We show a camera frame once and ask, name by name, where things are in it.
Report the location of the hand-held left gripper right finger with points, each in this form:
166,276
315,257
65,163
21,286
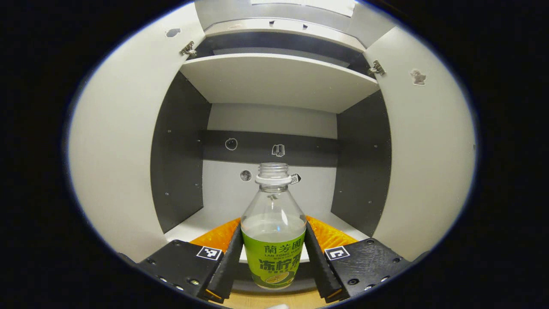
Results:
319,266

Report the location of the grey cabinet door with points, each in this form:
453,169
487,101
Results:
120,137
429,150

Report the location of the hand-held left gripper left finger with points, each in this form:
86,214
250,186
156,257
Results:
227,270

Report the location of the green label bottle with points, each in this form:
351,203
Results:
274,257

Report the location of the grey cabinet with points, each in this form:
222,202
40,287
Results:
274,81

